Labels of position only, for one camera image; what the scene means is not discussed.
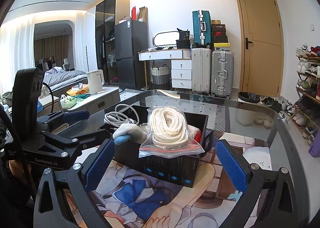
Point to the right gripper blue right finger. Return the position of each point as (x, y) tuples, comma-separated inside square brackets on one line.
[(234, 164)]

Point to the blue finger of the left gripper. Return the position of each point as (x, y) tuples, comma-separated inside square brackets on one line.
[(91, 139), (73, 116)]

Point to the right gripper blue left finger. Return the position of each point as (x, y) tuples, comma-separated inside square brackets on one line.
[(97, 163)]

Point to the white plush toy blue hat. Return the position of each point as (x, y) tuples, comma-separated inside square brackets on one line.
[(128, 131)]

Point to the red white balloon glue bag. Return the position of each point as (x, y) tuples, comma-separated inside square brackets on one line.
[(194, 133)]

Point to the bed with grey bedding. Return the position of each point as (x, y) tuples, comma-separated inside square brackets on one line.
[(57, 78)]

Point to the grey side cabinet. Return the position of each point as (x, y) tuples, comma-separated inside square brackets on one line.
[(93, 103)]

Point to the white electric kettle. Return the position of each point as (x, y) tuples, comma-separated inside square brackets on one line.
[(95, 81)]

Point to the black cardboard box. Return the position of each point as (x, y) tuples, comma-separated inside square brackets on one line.
[(175, 165)]

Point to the striped woven basket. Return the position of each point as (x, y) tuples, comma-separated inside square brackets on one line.
[(160, 75)]

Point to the purple bag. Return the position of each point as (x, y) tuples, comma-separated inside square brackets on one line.
[(314, 139)]

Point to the shoe rack with shoes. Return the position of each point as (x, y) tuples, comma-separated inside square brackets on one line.
[(306, 117)]

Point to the black refrigerator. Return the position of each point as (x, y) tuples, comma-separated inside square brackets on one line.
[(131, 37)]

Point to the white drawer desk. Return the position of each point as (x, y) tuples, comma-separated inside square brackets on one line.
[(181, 65)]

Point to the silver suitcase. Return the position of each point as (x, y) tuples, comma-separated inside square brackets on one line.
[(222, 73)]

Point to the oval mirror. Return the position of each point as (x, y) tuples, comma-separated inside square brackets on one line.
[(166, 39)]

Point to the white suitcase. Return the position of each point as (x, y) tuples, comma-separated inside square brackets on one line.
[(201, 69)]

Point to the black handbag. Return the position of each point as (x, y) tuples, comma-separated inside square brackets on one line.
[(184, 39)]

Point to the dark glass wardrobe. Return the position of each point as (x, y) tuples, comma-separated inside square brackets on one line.
[(108, 13)]

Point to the wooden door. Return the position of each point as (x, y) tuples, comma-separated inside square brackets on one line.
[(262, 47)]

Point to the stacked shoe boxes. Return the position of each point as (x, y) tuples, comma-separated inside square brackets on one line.
[(219, 36)]

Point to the teal suitcase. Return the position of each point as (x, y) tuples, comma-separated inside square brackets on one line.
[(202, 29)]

